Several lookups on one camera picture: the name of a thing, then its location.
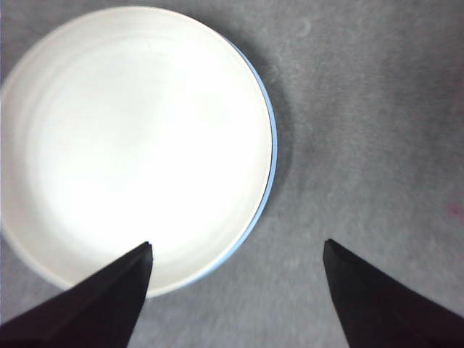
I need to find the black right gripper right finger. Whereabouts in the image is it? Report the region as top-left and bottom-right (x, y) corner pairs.
(323, 239), (464, 348)

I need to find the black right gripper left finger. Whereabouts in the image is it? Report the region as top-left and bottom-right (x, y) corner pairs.
(0, 241), (154, 348)

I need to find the white plate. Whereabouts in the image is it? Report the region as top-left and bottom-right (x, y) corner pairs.
(0, 5), (275, 299)

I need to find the blue plate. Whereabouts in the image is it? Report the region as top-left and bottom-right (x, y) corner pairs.
(152, 36), (279, 300)

